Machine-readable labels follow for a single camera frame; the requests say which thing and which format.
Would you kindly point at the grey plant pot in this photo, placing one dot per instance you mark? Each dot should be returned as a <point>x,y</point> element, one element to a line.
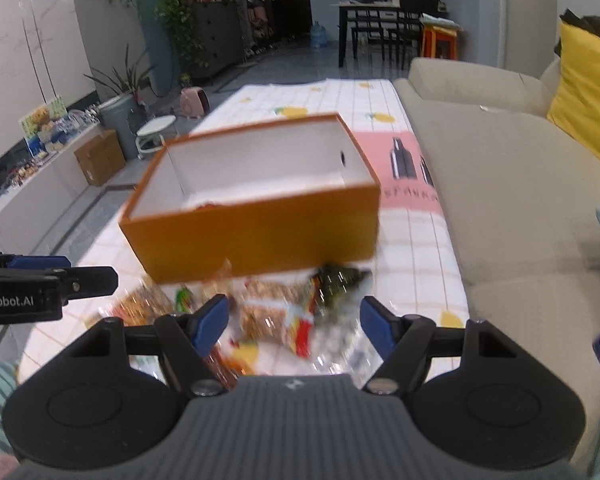
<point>120,122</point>

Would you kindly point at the red yellow snack packet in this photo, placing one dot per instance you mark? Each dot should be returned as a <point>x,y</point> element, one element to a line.
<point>300,332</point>

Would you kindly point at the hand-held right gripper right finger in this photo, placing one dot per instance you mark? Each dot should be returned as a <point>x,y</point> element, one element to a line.
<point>375,324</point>

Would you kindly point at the beige sofa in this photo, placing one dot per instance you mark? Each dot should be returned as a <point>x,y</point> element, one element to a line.
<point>505,200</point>

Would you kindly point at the white low console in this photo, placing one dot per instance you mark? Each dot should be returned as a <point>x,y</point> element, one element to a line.
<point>40,180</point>

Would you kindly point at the dark dining table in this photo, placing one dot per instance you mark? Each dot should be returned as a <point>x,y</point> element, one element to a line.
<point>375,7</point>

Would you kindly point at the dark blanket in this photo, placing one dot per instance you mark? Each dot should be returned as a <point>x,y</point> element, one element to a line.
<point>595,22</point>

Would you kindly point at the pink backpack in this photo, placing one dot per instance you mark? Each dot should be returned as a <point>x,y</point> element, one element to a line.
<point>196,102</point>

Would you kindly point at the standing photo card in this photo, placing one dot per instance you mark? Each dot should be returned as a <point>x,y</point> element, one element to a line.
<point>42,122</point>

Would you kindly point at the yellow cushion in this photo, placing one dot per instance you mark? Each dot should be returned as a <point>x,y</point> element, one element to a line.
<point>587,100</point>

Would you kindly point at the brown nut snack packet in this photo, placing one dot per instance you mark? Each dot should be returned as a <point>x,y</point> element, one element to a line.
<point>140,305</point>

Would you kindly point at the clear plastic bag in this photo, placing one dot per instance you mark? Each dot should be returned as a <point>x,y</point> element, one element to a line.
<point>340,360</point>

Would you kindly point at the blue water bottle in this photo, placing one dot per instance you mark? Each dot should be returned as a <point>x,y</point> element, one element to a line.
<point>319,36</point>

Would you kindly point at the orange cardboard box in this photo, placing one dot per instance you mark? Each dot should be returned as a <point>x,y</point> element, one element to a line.
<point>260,230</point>

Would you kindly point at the dark green seaweed packet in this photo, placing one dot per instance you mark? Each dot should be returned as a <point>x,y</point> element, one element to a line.
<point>337,282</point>

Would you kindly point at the dark grey cabinet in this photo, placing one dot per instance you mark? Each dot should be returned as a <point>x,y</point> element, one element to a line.
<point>220,40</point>

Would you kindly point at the long leaf plant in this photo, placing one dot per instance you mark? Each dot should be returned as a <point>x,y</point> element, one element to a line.
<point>122,77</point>

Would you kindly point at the orange stool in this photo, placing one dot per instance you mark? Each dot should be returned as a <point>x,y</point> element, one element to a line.
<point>440,42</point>

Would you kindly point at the clear nut snack packet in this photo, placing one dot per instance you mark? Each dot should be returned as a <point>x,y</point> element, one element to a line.
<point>267,310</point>

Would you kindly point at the brown carton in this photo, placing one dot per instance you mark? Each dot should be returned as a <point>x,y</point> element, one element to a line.
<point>100,157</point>

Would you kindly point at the white round stool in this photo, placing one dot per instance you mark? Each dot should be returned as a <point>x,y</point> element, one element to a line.
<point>155,132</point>

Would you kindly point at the green ivy plant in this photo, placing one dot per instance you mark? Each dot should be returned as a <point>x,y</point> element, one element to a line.
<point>177,20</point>

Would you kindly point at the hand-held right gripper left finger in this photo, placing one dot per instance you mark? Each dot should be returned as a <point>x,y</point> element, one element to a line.
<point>211,321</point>

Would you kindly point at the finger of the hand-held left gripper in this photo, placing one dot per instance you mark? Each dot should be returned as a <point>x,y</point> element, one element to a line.
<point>37,263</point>
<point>87,282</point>

